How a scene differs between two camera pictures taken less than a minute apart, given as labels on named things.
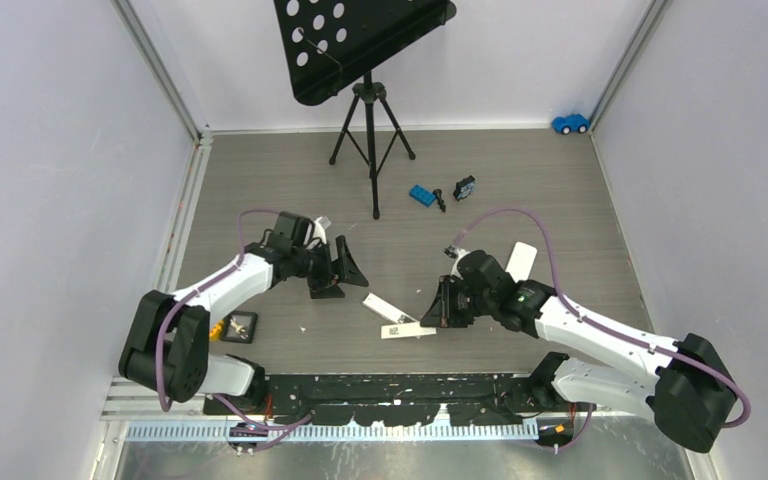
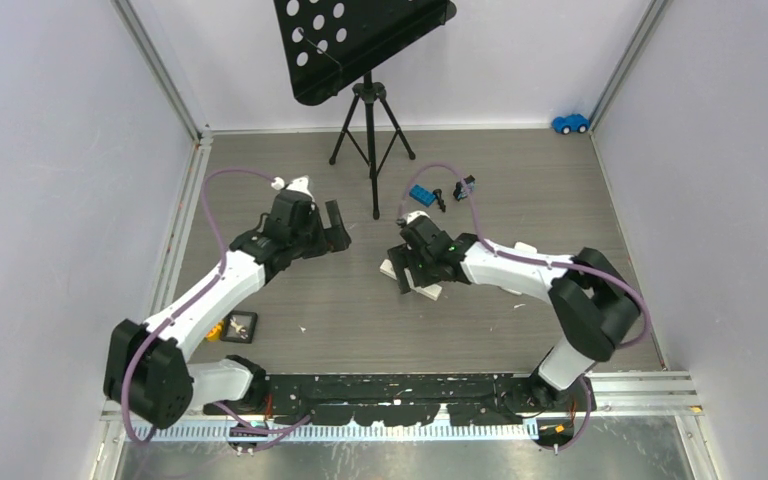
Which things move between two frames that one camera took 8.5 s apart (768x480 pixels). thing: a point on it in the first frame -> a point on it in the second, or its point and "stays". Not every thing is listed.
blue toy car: (571, 123) stays
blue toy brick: (422, 195) stays
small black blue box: (464, 188) stays
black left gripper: (340, 271) -> (330, 240)
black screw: (440, 201) stays
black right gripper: (443, 313) -> (403, 256)
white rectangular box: (406, 330) -> (431, 291)
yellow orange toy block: (216, 331) stays
